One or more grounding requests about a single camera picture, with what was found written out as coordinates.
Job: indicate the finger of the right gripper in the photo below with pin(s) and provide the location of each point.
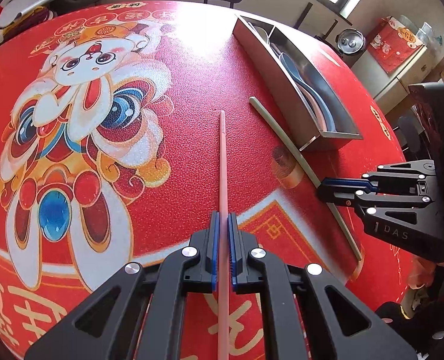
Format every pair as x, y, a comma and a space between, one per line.
351, 183
343, 195

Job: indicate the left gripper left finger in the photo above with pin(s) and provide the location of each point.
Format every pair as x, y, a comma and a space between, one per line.
200, 275

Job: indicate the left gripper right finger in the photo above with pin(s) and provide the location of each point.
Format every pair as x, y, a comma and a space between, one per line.
246, 271

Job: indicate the pink chopstick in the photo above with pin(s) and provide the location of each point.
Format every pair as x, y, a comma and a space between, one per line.
223, 258

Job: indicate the pink plastic spoon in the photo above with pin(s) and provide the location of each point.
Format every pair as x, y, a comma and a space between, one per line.
316, 110

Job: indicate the stainless steel utensil tray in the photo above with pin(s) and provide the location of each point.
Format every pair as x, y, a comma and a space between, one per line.
310, 85

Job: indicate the silver pressure cooker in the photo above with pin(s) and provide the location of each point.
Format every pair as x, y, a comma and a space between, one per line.
351, 42

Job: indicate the blue plastic spoon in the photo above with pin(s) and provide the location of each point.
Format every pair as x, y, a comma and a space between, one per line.
291, 67

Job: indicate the red hanging cloth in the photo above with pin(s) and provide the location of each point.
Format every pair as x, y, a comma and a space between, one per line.
393, 43

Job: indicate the red printed table mat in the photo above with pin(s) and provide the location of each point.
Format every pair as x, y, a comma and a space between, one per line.
111, 121

